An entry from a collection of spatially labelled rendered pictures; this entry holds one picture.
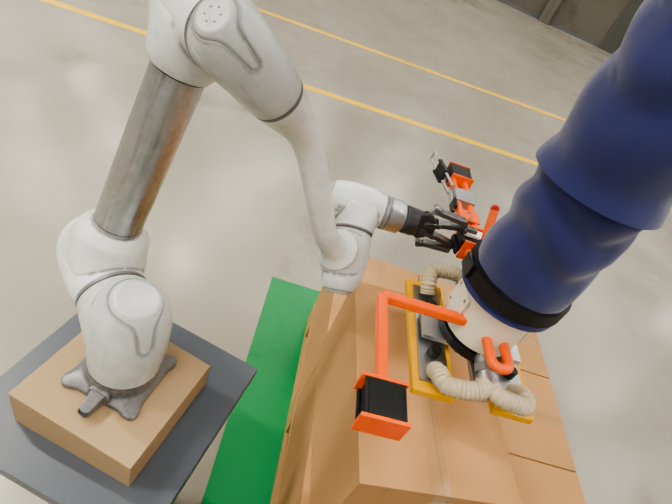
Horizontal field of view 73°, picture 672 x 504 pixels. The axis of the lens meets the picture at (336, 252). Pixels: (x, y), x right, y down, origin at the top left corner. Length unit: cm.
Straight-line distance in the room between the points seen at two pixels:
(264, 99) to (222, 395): 82
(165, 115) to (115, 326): 40
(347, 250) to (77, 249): 58
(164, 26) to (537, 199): 68
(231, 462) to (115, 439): 97
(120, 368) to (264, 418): 119
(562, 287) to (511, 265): 10
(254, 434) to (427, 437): 106
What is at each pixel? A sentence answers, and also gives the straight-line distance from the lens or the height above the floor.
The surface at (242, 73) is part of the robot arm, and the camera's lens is 71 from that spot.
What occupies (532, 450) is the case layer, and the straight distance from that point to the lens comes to 195.
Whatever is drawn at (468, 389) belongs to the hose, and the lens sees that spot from 99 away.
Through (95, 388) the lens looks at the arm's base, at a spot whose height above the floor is 90.
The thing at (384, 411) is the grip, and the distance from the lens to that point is 78.
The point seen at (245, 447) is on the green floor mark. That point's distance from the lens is 208.
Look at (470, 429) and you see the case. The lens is 128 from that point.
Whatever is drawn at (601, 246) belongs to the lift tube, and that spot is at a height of 154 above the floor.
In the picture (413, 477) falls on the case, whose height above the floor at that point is 94.
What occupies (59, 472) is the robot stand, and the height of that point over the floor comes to 75.
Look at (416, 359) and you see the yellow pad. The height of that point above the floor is 112.
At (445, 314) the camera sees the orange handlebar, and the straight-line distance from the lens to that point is 101.
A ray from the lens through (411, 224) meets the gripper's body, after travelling 119.
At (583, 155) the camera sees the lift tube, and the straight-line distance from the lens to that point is 82.
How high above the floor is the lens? 188
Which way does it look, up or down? 40 degrees down
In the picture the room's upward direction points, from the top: 24 degrees clockwise
